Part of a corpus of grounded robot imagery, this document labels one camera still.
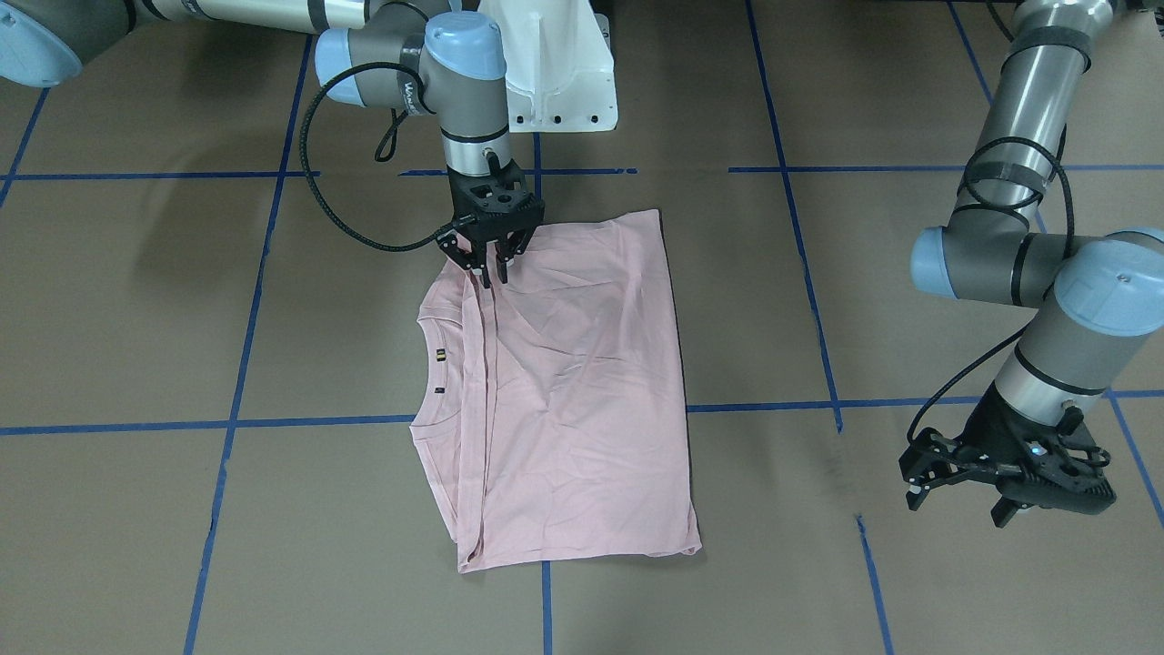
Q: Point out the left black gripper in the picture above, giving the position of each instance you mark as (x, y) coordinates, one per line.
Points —
(985, 430)

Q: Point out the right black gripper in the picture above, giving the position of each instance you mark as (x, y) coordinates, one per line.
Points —
(452, 246)

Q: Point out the pink Snoopy t-shirt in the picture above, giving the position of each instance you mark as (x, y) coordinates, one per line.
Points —
(554, 423)

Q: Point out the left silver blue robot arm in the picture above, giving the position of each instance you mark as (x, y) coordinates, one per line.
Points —
(1012, 239)

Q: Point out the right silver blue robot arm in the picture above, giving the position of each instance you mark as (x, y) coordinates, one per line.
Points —
(411, 58)

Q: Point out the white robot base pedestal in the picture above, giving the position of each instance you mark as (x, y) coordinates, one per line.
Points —
(560, 67)

